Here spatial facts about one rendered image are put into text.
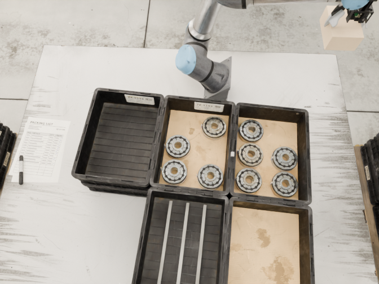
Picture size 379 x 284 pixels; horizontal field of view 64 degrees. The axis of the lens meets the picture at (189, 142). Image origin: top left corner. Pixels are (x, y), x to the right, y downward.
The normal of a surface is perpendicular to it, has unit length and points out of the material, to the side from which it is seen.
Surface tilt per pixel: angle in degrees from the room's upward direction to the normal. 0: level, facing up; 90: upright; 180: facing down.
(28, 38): 0
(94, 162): 0
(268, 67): 0
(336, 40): 90
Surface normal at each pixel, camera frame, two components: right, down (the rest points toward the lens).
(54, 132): 0.00, -0.39
